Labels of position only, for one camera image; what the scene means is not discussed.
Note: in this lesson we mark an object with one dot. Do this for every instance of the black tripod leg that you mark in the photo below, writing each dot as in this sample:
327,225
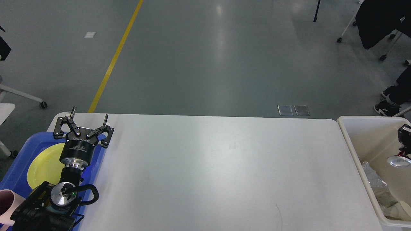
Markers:
316,12

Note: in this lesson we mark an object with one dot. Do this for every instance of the beige plastic bin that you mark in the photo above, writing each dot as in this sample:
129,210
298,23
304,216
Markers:
373,139

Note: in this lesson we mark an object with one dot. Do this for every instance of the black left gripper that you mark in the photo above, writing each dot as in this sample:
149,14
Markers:
78,149

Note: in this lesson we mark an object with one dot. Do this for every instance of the clear plastic wrap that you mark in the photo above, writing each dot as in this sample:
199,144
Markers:
380,189

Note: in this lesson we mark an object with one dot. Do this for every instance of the yellow plastic plate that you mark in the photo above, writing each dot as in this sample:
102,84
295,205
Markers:
46,166

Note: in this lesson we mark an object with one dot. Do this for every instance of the white side table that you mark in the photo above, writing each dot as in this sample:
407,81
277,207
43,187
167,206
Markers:
7,108

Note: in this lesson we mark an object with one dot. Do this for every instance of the white paper cup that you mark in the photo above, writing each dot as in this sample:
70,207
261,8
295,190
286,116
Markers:
400,211

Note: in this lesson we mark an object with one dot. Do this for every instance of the black jacket on chair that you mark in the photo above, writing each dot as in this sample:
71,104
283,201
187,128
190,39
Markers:
376,19

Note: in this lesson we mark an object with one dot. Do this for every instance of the person in black sneakers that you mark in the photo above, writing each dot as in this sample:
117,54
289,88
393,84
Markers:
395,95

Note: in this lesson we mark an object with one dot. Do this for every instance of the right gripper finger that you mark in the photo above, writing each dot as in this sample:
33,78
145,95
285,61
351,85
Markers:
404,137

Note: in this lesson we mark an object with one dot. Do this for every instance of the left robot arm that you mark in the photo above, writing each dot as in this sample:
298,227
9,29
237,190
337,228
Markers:
28,218

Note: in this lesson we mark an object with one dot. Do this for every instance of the floor plate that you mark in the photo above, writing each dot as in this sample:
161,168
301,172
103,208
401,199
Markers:
302,110
285,110

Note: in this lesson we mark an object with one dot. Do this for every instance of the red soda can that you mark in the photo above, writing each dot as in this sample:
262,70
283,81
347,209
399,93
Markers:
401,159

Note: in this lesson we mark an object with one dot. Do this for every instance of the pink mug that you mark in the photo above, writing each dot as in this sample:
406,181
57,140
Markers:
9,202

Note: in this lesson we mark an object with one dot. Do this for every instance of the right floor plate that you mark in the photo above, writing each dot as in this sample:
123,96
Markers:
302,110

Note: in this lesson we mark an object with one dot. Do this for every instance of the left floor plate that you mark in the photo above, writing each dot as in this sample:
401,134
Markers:
285,110

